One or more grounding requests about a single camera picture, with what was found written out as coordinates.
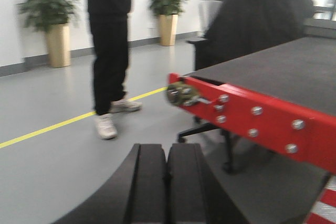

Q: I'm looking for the potted plant tan pot middle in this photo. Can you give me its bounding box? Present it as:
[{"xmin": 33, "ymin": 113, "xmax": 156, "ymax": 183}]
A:
[{"xmin": 149, "ymin": 0, "xmax": 188, "ymax": 46}]

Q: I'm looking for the black jacket on chair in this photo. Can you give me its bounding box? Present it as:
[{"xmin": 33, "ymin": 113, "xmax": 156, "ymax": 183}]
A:
[{"xmin": 204, "ymin": 0, "xmax": 314, "ymax": 63}]

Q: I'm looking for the potted plant tan pot left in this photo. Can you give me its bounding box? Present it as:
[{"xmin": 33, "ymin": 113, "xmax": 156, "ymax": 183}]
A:
[{"xmin": 17, "ymin": 0, "xmax": 79, "ymax": 68}]

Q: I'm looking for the potted plant white pot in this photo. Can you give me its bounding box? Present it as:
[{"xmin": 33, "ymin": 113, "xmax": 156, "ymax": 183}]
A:
[{"xmin": 198, "ymin": 0, "xmax": 222, "ymax": 37}]

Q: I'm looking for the black office chair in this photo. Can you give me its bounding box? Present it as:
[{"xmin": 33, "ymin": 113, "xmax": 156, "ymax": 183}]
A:
[{"xmin": 177, "ymin": 36, "xmax": 279, "ymax": 174}]

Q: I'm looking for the red conveyor frame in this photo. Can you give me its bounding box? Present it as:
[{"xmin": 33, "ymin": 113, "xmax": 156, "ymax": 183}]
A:
[{"xmin": 166, "ymin": 73, "xmax": 335, "ymax": 173}]

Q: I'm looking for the potted plant tan pot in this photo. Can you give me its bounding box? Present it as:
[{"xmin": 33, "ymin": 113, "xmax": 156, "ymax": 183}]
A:
[
  {"xmin": 17, "ymin": 0, "xmax": 79, "ymax": 68},
  {"xmin": 149, "ymin": 0, "xmax": 188, "ymax": 46}
]

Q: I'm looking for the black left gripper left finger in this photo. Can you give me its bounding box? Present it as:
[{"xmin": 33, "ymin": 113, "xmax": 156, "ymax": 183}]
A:
[{"xmin": 56, "ymin": 144, "xmax": 166, "ymax": 223}]

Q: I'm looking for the person in black clothes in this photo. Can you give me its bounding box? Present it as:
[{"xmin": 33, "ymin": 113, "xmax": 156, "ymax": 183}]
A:
[{"xmin": 88, "ymin": 0, "xmax": 142, "ymax": 140}]

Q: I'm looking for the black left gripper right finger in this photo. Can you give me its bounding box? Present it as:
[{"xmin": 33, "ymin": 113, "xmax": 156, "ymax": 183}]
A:
[{"xmin": 168, "ymin": 143, "xmax": 248, "ymax": 223}]

